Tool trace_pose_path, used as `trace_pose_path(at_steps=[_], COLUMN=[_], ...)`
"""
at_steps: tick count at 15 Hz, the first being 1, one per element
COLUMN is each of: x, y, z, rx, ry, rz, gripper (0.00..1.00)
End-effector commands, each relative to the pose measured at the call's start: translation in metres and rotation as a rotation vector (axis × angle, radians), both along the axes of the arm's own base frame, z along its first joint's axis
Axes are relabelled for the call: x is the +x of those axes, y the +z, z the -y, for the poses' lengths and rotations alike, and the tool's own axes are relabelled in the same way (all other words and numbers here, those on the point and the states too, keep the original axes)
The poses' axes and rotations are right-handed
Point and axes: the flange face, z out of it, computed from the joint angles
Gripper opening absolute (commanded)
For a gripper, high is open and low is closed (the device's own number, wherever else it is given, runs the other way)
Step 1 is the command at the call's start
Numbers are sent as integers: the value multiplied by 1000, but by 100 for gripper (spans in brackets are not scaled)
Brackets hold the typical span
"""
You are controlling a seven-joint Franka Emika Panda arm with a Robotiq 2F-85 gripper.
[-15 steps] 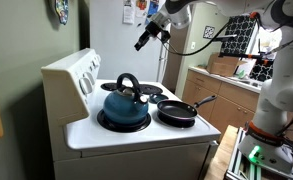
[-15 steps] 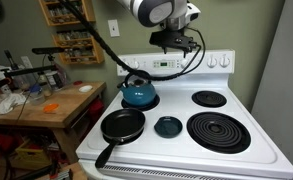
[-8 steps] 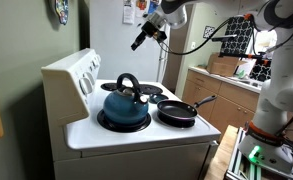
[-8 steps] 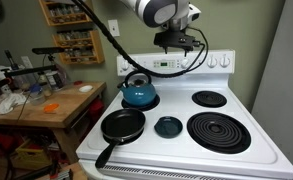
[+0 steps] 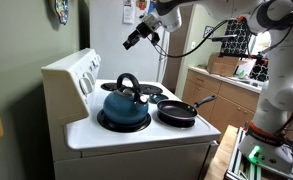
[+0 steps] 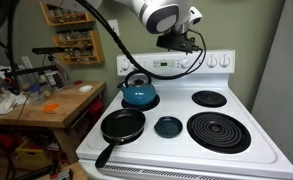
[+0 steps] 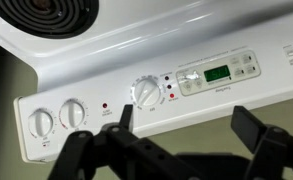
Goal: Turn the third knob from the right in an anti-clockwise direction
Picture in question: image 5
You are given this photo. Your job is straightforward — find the white orange paper note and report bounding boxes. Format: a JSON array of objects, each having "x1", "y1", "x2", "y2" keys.
[{"x1": 135, "y1": 0, "x2": 151, "y2": 19}]

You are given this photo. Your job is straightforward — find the green countertop item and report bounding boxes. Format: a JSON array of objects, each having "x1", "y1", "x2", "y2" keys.
[{"x1": 235, "y1": 68, "x2": 251, "y2": 80}]

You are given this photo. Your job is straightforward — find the patterned framed picture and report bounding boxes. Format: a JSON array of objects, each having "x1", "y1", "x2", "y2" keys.
[{"x1": 202, "y1": 25, "x2": 215, "y2": 40}]

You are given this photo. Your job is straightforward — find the light wooden table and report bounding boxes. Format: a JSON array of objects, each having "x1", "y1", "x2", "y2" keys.
[{"x1": 204, "y1": 124, "x2": 241, "y2": 180}]

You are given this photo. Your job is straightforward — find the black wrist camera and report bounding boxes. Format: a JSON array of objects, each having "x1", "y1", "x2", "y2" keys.
[{"x1": 149, "y1": 30, "x2": 161, "y2": 46}]

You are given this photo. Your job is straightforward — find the white paper sheet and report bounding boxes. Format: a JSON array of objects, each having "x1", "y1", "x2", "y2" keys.
[{"x1": 122, "y1": 0, "x2": 136, "y2": 25}]

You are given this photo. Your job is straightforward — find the blue paper sheet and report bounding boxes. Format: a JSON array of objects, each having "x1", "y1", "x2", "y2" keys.
[{"x1": 147, "y1": 0, "x2": 158, "y2": 15}]

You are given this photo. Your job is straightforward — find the white electric stove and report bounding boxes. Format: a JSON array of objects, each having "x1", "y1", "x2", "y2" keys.
[{"x1": 40, "y1": 48, "x2": 222, "y2": 180}]

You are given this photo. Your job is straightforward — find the brown wooden door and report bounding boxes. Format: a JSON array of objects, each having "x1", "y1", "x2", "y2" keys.
[{"x1": 161, "y1": 4, "x2": 195, "y2": 95}]

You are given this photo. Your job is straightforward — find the large black coil burner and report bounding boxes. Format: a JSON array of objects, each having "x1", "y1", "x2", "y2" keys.
[
  {"x1": 96, "y1": 108, "x2": 152, "y2": 134},
  {"x1": 138, "y1": 83, "x2": 164, "y2": 96}
]

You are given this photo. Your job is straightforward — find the black white patterned curtain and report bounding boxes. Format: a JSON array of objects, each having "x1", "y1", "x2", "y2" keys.
[{"x1": 223, "y1": 19, "x2": 254, "y2": 56}]

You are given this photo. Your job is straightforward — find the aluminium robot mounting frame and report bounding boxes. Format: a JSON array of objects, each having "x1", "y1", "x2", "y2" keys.
[{"x1": 225, "y1": 128, "x2": 293, "y2": 180}]

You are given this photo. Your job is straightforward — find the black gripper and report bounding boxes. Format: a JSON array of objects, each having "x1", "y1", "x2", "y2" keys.
[{"x1": 122, "y1": 19, "x2": 156, "y2": 51}]

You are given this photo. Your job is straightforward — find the blue kettle black handle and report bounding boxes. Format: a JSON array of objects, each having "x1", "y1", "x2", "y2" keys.
[{"x1": 102, "y1": 72, "x2": 150, "y2": 127}]

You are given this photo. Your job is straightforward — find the colourful wall decoration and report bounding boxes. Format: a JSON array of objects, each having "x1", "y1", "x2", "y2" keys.
[{"x1": 54, "y1": 0, "x2": 70, "y2": 26}]

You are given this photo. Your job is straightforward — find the wooden kitchen cabinets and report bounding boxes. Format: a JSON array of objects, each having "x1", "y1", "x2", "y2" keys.
[{"x1": 181, "y1": 69, "x2": 293, "y2": 141}]

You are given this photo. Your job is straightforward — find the white refrigerator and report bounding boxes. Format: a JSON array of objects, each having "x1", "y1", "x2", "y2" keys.
[{"x1": 89, "y1": 0, "x2": 175, "y2": 84}]

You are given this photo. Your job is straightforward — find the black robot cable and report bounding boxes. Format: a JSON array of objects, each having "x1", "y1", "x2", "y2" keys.
[{"x1": 151, "y1": 19, "x2": 229, "y2": 60}]

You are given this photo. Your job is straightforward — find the black frying pan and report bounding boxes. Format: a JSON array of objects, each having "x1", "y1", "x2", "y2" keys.
[{"x1": 156, "y1": 94, "x2": 218, "y2": 122}]

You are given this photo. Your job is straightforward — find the black orange camera stand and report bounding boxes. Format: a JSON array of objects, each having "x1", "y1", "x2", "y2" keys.
[{"x1": 211, "y1": 33, "x2": 271, "y2": 68}]

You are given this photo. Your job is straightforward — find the white kitchen countertop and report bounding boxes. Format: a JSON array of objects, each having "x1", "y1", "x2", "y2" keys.
[{"x1": 188, "y1": 65, "x2": 265, "y2": 95}]

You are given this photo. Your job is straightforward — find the black white patterned backsplash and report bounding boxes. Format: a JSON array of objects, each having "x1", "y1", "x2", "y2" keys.
[{"x1": 250, "y1": 61, "x2": 270, "y2": 83}]

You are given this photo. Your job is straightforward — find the bright window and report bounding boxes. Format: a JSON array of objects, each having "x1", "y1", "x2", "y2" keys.
[{"x1": 250, "y1": 31, "x2": 274, "y2": 57}]

